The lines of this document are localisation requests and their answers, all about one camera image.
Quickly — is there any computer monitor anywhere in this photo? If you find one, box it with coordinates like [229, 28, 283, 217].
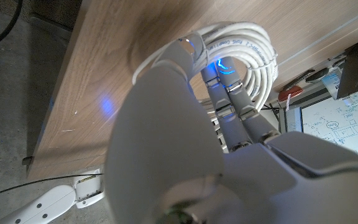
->
[278, 106, 304, 134]

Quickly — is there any clear hand sanitizer bottle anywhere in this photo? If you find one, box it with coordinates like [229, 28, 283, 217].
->
[321, 70, 351, 101]

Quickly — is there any white Ethernet cable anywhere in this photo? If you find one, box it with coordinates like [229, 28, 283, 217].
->
[131, 21, 278, 133]

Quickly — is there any black remote control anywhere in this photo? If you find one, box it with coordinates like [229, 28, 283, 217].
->
[282, 68, 316, 91]

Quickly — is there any red bowl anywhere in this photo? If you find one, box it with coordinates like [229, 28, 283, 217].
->
[277, 85, 304, 103]

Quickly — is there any whiteboard with drawn diagrams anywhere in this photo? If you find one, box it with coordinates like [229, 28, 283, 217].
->
[301, 77, 358, 156]

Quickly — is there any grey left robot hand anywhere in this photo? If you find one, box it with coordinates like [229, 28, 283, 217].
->
[103, 32, 358, 224]

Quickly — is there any black computer mouse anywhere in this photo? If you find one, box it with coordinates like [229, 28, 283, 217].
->
[305, 67, 331, 83]

